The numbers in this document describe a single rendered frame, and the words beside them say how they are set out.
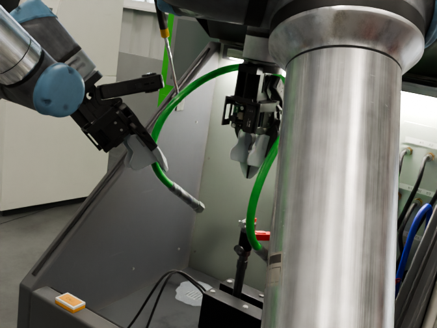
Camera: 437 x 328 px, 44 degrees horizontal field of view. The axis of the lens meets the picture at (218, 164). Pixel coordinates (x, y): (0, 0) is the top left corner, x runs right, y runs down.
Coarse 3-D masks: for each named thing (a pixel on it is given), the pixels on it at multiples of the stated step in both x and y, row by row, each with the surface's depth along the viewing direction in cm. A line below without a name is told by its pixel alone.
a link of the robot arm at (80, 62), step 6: (78, 54) 90; (84, 54) 91; (72, 60) 89; (78, 60) 90; (84, 60) 90; (90, 60) 92; (72, 66) 88; (78, 66) 90; (84, 66) 90; (90, 66) 91; (96, 66) 93; (84, 72) 90; (90, 72) 91; (84, 78) 90
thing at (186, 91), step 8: (232, 64) 102; (208, 72) 101; (216, 72) 100; (224, 72) 101; (200, 80) 99; (208, 80) 100; (184, 88) 98; (192, 88) 98; (176, 96) 98; (184, 96) 98; (168, 104) 97; (176, 104) 98; (168, 112) 97; (160, 120) 97; (160, 128) 97; (152, 136) 97; (152, 168) 100; (160, 168) 100; (160, 176) 100; (168, 184) 102
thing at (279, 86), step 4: (272, 76) 95; (276, 76) 95; (272, 80) 95; (276, 80) 95; (280, 80) 96; (272, 84) 95; (276, 84) 95; (280, 84) 96; (272, 88) 95; (276, 88) 95; (280, 88) 96; (272, 92) 97; (276, 92) 96; (280, 92) 97; (276, 96) 98; (280, 96) 97; (276, 100) 100; (280, 100) 99; (280, 104) 101; (280, 112) 104
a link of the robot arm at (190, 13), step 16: (160, 0) 79; (176, 0) 44; (192, 0) 42; (208, 0) 41; (224, 0) 41; (240, 0) 40; (192, 16) 81; (208, 16) 45; (224, 16) 43; (240, 16) 42
